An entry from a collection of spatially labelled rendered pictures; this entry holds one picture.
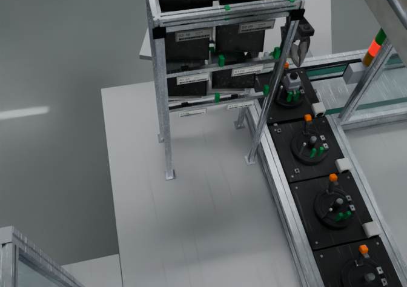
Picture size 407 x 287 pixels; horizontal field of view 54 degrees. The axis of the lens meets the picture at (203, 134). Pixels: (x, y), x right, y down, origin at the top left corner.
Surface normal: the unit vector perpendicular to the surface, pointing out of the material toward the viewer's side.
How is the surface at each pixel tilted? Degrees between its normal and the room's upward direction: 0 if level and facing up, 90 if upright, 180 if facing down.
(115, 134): 0
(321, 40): 0
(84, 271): 0
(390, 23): 90
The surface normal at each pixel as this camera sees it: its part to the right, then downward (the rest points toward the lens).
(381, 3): -0.98, 0.17
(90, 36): 0.04, -0.51
